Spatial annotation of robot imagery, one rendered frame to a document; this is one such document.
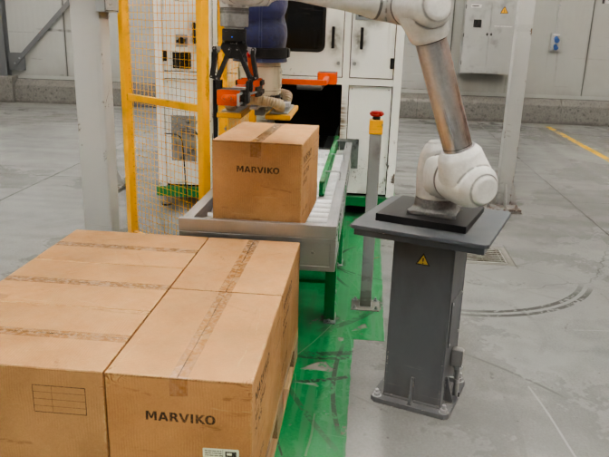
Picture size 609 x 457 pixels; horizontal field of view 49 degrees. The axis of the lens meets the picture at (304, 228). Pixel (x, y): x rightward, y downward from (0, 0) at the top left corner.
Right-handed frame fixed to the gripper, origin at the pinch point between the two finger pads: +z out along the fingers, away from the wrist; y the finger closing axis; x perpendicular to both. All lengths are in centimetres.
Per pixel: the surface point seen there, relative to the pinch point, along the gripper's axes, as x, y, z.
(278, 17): -54, -7, -24
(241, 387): 62, -14, 69
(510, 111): -343, -160, 39
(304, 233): -62, -19, 64
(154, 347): 46, 14, 67
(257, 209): -69, 3, 57
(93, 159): -134, 104, 51
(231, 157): -70, 15, 34
